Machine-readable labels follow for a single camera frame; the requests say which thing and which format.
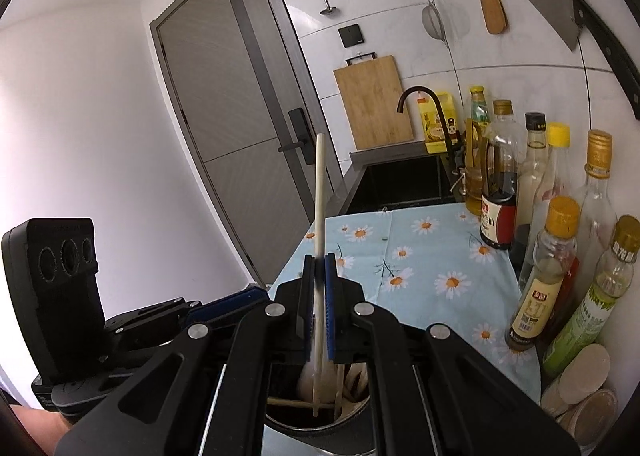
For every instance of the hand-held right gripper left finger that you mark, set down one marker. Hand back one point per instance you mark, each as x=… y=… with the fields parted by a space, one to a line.
x=310 y=296

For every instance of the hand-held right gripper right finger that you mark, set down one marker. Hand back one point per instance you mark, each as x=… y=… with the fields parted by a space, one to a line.
x=331 y=306

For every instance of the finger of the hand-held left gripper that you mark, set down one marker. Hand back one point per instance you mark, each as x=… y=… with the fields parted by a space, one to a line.
x=150 y=340
x=230 y=303

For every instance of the single wooden chopstick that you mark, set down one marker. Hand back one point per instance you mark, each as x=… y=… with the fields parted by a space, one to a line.
x=320 y=196

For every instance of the bunch of wooden chopsticks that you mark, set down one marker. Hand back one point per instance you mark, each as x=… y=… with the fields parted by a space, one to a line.
x=290 y=402

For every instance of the black cylindrical utensil holder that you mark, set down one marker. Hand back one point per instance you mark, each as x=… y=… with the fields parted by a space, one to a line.
x=320 y=438

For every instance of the person's left forearm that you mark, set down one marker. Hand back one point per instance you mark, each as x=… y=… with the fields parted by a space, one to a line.
x=35 y=431

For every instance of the blue daisy print tablecloth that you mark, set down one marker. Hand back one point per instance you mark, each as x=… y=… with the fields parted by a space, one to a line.
x=440 y=246

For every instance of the black kitchen sink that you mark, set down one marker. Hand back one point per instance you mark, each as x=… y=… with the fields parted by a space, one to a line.
x=400 y=181

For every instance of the dark soy sauce bottle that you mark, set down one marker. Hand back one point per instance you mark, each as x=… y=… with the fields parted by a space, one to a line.
x=497 y=221

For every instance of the wooden cutting board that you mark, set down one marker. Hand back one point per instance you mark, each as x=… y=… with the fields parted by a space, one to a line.
x=372 y=106

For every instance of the dark curved faucet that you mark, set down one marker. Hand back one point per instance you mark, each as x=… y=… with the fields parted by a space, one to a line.
x=446 y=131

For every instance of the yellow detergent bottle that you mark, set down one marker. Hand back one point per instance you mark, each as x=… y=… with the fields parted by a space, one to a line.
x=430 y=121

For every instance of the grey door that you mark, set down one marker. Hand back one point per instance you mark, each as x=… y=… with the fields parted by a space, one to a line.
x=235 y=86

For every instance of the red sauce bottle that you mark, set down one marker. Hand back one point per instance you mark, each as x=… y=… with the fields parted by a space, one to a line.
x=570 y=286

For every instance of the oil bottle with yellow cap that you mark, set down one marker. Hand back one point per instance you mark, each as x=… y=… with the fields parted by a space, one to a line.
x=477 y=111

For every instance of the green label bottle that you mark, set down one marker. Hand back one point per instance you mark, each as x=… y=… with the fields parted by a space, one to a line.
x=590 y=311

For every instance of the clear bottle with yellow cap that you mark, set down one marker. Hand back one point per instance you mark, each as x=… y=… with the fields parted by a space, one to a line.
x=557 y=161

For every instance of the tall clear bottle gold cap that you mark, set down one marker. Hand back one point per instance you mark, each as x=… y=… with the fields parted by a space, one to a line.
x=597 y=206

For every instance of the small black wall switch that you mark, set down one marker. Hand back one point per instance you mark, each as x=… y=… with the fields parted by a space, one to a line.
x=351 y=35

